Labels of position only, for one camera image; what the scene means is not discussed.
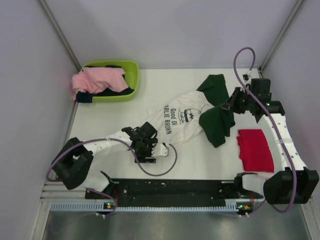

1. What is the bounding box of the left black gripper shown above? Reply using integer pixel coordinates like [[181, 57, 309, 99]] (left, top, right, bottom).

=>
[[134, 138, 158, 163]]

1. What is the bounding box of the white and green t-shirt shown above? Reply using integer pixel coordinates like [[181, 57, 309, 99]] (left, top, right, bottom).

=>
[[146, 74, 236, 148]]

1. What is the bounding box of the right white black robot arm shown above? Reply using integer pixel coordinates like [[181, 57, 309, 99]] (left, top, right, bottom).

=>
[[221, 78, 320, 205]]

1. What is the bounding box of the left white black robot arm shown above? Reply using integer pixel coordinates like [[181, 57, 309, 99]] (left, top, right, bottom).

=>
[[51, 122, 158, 199]]

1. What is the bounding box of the folded red t-shirt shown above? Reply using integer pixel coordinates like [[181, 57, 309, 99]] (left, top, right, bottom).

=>
[[236, 129, 275, 173]]

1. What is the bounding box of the lime green plastic basin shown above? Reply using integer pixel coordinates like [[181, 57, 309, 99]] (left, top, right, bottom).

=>
[[71, 60, 140, 103]]

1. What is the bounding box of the navy blue t-shirt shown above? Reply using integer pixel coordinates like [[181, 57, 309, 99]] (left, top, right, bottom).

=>
[[75, 64, 135, 104]]

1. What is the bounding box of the pink t-shirt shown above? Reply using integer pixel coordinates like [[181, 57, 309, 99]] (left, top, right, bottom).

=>
[[70, 67, 129, 101]]

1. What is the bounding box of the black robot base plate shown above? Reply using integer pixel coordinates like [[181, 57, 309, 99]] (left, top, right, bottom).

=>
[[84, 177, 253, 207]]

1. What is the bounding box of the grey slotted cable duct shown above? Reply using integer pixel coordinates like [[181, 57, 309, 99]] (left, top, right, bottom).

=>
[[50, 198, 252, 213]]

